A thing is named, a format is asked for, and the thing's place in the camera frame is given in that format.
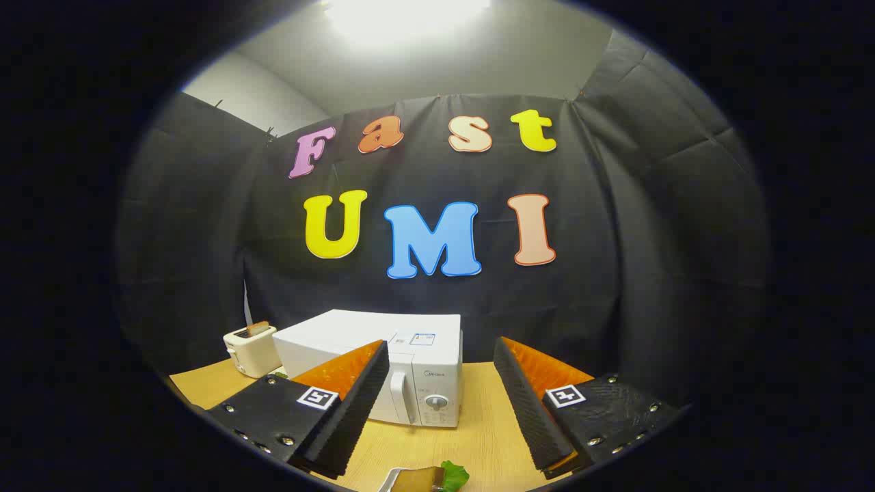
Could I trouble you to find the black backdrop cloth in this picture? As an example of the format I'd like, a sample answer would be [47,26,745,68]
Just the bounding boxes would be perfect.
[116,27,773,411]

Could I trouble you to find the white toaster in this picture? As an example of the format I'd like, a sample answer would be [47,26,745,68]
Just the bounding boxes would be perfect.
[224,325,282,379]

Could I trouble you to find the brown bread lettuce sandwich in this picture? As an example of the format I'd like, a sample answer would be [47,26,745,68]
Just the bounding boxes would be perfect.
[393,460,471,492]

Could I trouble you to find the white microwave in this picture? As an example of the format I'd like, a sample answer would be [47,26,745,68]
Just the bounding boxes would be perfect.
[272,309,464,430]

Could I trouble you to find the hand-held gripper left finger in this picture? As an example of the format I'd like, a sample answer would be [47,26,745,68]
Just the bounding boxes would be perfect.
[205,340,390,480]

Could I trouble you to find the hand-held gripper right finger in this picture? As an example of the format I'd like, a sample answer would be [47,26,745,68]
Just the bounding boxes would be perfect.
[492,336,686,480]

